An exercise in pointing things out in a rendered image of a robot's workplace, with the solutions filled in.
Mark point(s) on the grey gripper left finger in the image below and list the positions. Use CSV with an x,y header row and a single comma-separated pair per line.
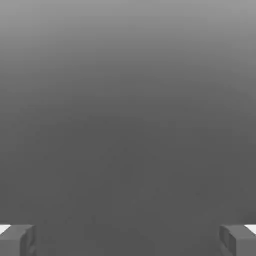
x,y
14,241

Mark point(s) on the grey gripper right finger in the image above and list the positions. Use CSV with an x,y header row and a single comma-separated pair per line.
x,y
242,241

